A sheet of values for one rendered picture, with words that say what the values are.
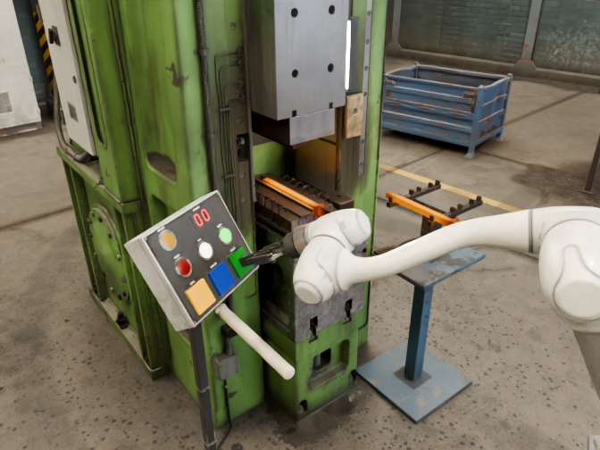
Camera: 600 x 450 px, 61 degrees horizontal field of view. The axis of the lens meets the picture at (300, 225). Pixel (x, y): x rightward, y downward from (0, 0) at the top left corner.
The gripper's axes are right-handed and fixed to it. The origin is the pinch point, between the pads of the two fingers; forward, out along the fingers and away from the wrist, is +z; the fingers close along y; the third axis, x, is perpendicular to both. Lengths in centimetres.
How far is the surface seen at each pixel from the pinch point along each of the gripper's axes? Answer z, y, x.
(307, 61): -24, 42, 45
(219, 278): 3.5, -11.3, 0.8
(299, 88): -19, 39, 38
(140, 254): 7.8, -27.0, 18.6
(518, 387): -21, 97, -131
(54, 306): 198, 43, -4
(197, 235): 4.2, -9.6, 14.5
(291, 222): 6.4, 35.3, -2.1
